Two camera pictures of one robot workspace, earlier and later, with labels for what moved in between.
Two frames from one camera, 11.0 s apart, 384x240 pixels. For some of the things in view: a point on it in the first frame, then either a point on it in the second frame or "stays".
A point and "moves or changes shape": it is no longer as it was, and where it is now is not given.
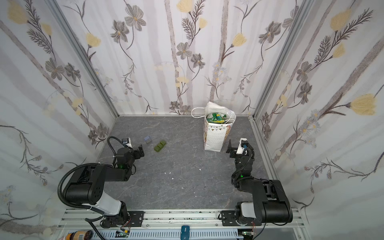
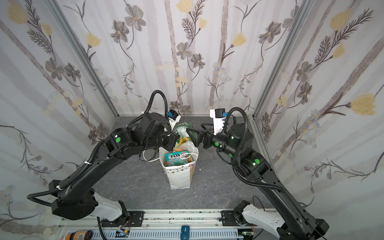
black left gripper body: (139, 151) -> (172, 141)
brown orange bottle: (79, 235) stays
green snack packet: (216, 118) moves or changes shape
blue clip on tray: (185, 232) stays
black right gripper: (232, 148) -> (205, 141)
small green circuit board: (118, 234) stays
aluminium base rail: (89, 219) stays
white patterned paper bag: (218, 122) moves or changes shape
